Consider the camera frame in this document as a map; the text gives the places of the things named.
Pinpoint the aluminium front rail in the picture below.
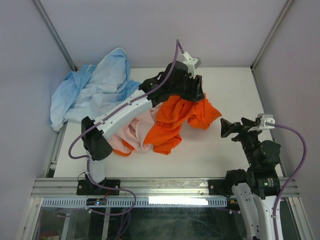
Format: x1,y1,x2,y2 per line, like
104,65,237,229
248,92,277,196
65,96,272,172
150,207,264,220
31,176,300,199

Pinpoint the orange jacket pink lining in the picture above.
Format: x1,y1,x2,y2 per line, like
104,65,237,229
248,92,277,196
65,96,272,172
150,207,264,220
108,96,222,157

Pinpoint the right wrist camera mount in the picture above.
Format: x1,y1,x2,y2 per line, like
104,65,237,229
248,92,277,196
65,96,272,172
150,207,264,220
255,113,276,131

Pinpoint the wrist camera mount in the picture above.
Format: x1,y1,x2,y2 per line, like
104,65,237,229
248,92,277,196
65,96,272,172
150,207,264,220
255,113,276,131
181,51,202,78

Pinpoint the right corner aluminium post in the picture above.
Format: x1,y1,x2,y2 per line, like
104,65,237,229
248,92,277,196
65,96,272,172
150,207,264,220
250,0,295,72

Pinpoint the white slotted cable duct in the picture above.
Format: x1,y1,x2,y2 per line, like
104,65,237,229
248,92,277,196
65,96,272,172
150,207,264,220
42,196,228,209

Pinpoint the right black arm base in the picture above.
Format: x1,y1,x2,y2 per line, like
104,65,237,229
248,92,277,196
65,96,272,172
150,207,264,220
208,169,247,198

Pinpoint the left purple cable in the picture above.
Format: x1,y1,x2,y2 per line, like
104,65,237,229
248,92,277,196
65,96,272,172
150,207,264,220
68,39,187,216

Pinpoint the light blue garment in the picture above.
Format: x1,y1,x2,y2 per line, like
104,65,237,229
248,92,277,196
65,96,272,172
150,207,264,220
50,47,139,132

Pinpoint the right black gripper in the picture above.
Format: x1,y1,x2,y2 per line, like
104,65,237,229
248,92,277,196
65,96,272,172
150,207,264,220
219,116,263,168

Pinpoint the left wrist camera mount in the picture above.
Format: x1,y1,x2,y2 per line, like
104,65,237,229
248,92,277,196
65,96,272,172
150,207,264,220
181,51,202,78

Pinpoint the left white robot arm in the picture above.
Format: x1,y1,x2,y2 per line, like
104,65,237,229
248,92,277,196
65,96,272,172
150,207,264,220
81,60,205,195

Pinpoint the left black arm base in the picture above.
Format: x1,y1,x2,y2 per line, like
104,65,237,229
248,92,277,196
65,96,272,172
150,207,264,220
76,172,121,197

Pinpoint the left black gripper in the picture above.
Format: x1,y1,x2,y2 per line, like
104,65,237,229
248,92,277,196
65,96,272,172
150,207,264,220
169,72,204,102

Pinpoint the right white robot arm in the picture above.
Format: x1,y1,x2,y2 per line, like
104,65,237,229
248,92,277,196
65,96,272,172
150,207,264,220
220,113,283,240

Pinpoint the corner aluminium post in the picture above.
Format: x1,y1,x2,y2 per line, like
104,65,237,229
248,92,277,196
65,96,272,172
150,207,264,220
31,0,78,72
250,0,295,72

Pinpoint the left corner aluminium post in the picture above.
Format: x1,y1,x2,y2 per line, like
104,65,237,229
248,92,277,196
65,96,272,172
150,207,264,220
31,0,78,72

